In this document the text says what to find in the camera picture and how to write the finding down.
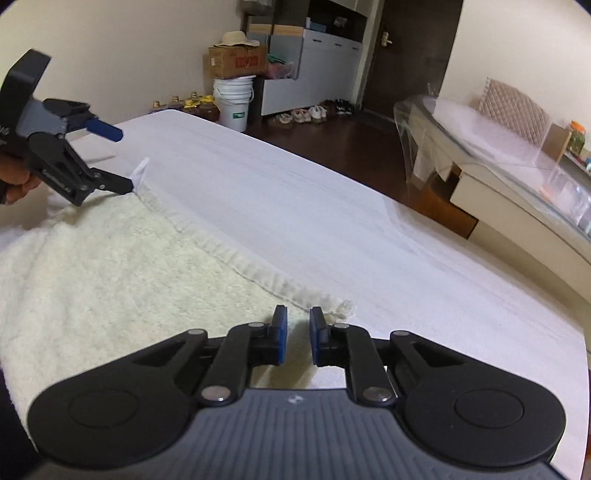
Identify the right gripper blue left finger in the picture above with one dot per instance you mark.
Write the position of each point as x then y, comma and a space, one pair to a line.
230, 360

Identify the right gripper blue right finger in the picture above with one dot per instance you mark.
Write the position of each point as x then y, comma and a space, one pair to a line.
364, 359

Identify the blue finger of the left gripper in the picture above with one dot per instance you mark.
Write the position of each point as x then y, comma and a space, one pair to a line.
104, 130

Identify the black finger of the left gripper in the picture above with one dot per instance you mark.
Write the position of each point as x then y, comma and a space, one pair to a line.
110, 182

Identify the cream terry towel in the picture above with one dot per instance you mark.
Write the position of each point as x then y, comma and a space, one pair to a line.
83, 286

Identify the person's left hand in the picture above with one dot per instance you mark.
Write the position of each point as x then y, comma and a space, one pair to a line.
19, 179

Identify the white plastic bucket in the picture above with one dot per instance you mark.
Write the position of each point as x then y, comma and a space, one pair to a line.
232, 97

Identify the cardboard box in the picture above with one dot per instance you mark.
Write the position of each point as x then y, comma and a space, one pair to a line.
236, 61

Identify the straw hat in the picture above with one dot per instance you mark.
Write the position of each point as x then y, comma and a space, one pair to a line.
237, 39

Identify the white grey cabinet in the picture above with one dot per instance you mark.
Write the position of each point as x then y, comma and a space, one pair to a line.
314, 50

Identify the glass-topped dining table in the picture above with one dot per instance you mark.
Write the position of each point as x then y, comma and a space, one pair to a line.
443, 138

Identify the quilted beige chair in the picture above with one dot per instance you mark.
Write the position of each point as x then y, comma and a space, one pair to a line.
515, 111

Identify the dark wooden door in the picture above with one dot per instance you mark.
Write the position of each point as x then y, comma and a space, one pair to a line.
411, 53

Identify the orange-lid jar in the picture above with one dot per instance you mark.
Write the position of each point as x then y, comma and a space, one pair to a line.
577, 139

